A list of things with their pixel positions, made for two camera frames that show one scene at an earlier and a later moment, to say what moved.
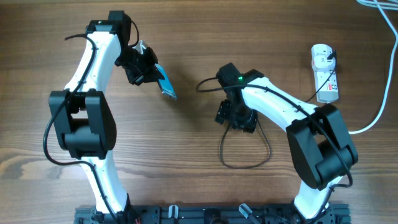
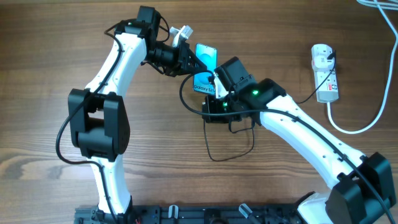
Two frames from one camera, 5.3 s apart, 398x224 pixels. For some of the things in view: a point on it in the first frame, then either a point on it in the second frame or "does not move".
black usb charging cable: x=331 y=56 to x=253 y=128
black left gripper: x=150 y=70 to x=185 y=55
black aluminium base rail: x=254 y=214 does not move
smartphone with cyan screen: x=165 y=84 to x=208 y=56
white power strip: x=323 y=63 does not move
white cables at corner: x=387 y=4 does not move
